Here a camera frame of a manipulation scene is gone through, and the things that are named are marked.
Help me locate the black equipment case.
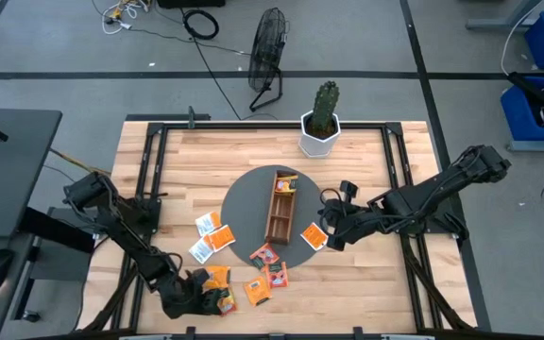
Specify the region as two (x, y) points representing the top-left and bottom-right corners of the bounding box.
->
(157, 0), (227, 9)

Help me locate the white angular plant pot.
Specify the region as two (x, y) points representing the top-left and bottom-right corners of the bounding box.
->
(298, 110), (342, 159)

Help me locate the orange tea packet with barcode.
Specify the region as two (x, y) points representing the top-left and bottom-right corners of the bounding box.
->
(242, 276), (274, 308)

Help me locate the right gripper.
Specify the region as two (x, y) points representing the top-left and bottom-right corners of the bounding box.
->
(319, 180), (380, 252)

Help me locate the orange tea packet white border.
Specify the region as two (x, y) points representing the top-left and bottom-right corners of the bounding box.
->
(206, 224), (237, 253)

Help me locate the white and yellow cable bundle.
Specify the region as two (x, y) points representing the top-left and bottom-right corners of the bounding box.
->
(91, 0), (146, 36)

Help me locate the black desk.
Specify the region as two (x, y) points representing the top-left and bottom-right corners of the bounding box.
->
(0, 107), (63, 340)

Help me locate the round grey woven placemat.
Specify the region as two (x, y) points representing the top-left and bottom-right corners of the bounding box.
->
(219, 164), (331, 269)

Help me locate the white and orange tea packet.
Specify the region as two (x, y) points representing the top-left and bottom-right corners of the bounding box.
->
(194, 211), (223, 238)

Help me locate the coiled black cable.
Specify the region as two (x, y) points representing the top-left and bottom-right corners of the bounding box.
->
(181, 8), (244, 122)

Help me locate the black floor fan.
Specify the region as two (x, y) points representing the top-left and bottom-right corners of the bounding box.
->
(246, 6), (289, 113)

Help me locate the red peach tea packet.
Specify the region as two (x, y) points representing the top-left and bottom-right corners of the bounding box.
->
(248, 242), (281, 271)
(263, 261), (290, 290)

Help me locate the wooden tea caddy box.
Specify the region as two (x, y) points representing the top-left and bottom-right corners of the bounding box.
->
(263, 169), (300, 246)

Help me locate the green cactus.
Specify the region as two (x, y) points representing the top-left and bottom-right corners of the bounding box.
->
(310, 80), (341, 136)

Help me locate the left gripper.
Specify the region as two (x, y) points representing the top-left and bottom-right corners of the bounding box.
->
(161, 267), (230, 320)

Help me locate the black slanted stand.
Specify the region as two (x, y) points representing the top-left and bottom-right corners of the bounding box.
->
(507, 70), (544, 125)

